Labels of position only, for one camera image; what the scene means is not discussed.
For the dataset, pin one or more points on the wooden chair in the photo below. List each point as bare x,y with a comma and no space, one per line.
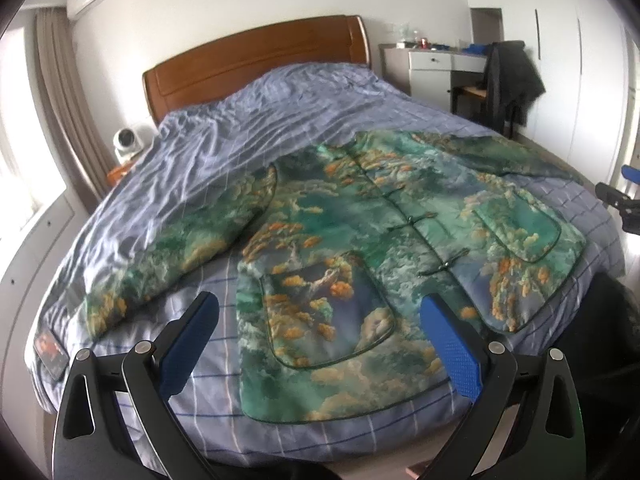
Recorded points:
472,91

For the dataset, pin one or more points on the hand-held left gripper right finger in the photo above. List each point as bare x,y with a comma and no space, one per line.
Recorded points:
452,345

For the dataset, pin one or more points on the bed with blue striped sheet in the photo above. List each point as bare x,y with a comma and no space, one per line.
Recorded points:
225,125

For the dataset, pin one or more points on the white wardrobe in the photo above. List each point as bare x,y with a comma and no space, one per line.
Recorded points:
575,85

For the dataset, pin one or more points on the blue item on desk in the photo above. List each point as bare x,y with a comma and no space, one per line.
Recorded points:
475,49

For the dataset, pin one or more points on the clear bottles on desk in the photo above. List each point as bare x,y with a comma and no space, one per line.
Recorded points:
406,36

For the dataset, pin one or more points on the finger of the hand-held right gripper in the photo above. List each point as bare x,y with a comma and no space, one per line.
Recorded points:
622,202

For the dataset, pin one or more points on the white desk fan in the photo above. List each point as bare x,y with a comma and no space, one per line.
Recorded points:
129,144

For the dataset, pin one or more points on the wooden nightstand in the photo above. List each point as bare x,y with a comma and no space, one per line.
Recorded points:
119,174

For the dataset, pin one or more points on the white desk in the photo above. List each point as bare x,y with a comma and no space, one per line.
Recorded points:
430,75

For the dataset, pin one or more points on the beige curtain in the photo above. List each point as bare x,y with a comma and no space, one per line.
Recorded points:
65,85

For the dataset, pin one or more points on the wooden headboard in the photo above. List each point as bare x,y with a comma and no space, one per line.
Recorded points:
250,55

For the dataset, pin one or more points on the green printed padded jacket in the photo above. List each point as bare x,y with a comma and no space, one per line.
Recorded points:
350,240

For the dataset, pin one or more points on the person's dark clothing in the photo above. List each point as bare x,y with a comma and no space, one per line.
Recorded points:
615,320

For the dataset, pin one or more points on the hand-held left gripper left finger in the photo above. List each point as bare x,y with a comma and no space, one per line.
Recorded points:
187,340

